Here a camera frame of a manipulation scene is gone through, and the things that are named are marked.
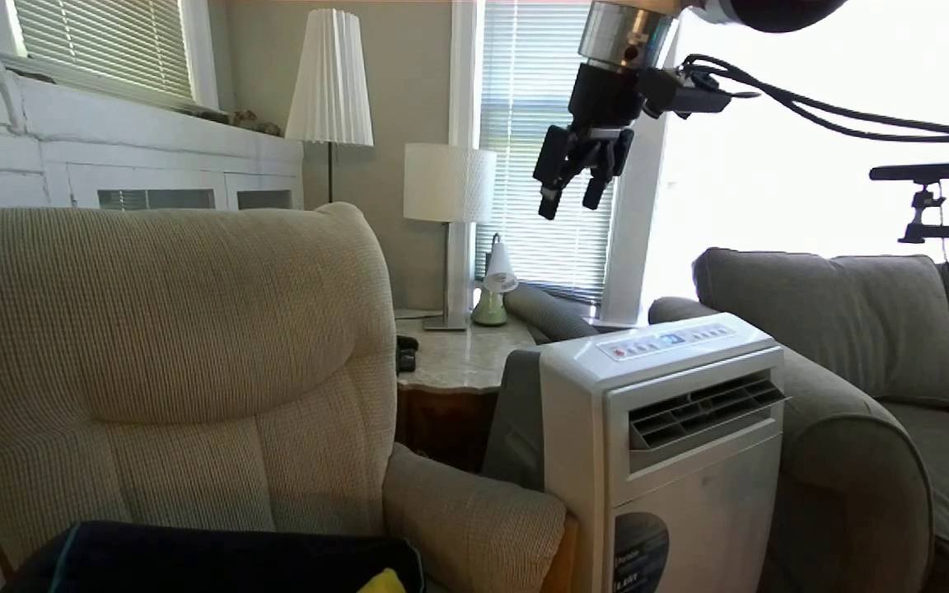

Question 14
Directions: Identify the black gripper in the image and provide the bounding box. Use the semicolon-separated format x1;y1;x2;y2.
529;62;674;224

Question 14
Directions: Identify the yellow cloth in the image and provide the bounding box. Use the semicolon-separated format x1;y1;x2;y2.
357;565;409;593

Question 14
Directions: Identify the white window blind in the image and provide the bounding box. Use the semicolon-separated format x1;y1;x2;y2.
476;0;638;295
5;0;222;111

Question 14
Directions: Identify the lamp with cylindrical white shade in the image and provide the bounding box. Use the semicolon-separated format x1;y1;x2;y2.
398;140;499;336

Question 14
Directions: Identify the pale green ceramic figure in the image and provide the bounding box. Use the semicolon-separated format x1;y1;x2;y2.
469;231;523;330

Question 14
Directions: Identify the stone top side table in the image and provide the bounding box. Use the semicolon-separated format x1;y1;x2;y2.
390;310;548;479

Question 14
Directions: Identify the floor lamp pleated white shade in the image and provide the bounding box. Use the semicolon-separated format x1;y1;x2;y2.
281;6;378;208

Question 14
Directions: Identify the white portable air conditioner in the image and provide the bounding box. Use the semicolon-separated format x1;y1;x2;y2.
481;310;792;593

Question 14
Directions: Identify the small dark shelf ornament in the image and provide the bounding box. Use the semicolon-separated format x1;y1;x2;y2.
214;101;287;142

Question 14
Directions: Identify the grey fabric sofa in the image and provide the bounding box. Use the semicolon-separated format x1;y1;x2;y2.
646;243;949;593

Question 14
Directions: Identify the white glass door cabinet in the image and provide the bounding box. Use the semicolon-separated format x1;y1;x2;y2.
0;67;311;213

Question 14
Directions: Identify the beige upholstered armchair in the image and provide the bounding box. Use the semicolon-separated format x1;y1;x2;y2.
0;197;570;593

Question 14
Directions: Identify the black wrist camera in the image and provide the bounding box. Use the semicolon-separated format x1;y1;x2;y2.
636;62;738;123

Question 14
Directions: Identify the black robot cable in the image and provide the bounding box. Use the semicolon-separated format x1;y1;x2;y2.
680;51;949;147

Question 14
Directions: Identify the black camera on stand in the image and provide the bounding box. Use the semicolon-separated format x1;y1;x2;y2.
867;154;949;249

